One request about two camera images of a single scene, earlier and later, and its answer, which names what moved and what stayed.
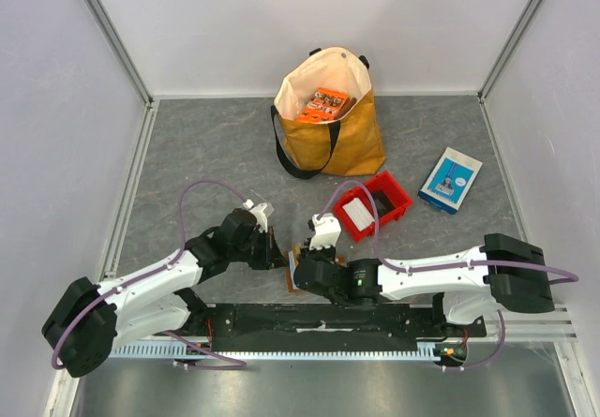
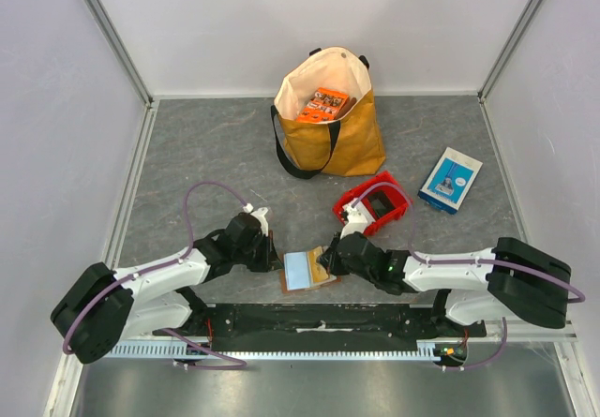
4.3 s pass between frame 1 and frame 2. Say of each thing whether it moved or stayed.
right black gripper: moved
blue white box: stayed
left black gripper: stayed
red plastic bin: stayed
